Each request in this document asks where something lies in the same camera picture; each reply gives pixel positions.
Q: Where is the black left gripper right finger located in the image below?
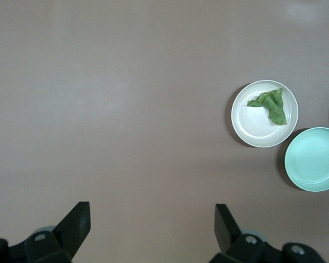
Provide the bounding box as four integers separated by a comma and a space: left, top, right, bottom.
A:
208, 203, 324, 263

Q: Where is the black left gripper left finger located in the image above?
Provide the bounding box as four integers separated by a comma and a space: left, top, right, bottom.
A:
8, 202, 91, 263

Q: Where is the green lettuce leaf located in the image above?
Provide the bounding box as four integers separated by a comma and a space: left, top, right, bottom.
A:
246, 87, 287, 127

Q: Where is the mint green round plate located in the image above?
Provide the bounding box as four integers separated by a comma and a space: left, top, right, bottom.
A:
283, 127, 329, 192

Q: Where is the beige round plate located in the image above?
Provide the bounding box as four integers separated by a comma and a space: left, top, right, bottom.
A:
230, 79, 299, 148

